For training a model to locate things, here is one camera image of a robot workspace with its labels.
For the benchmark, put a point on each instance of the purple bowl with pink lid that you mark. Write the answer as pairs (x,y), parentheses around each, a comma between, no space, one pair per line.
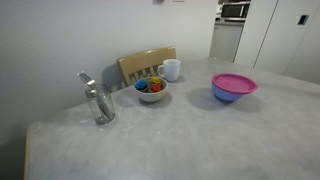
(233,83)

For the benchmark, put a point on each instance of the grey kitchen counter cabinet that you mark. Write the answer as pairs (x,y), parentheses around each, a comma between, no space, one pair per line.
(226,41)

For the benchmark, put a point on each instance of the yellow cupcake liner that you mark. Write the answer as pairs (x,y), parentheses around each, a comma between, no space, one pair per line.
(155,80)

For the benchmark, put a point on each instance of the silver metal fork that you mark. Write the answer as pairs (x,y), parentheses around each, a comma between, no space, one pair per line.
(87,78)

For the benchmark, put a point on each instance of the silver microwave oven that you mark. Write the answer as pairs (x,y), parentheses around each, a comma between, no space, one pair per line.
(235,10)

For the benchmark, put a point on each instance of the clear glass jar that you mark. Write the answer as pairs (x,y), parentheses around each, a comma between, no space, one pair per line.
(104,110)

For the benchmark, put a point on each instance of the wooden chair back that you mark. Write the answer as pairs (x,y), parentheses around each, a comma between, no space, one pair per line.
(145,59)

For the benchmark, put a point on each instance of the white ceramic mug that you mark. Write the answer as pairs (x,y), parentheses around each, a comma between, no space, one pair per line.
(172,71)

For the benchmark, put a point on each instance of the blue plastic bowl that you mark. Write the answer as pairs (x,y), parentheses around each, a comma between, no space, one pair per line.
(224,95)

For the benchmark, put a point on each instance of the orange cupcake liner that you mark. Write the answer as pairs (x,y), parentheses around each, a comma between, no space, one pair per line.
(155,88)

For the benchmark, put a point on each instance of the white cabinet doors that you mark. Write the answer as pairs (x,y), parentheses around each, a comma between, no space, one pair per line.
(280,36)

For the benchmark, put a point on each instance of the white ceramic bowl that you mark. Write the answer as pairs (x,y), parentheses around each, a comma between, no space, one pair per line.
(151,97)

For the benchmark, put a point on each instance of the blue cupcake liner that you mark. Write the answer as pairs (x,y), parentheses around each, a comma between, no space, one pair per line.
(141,84)

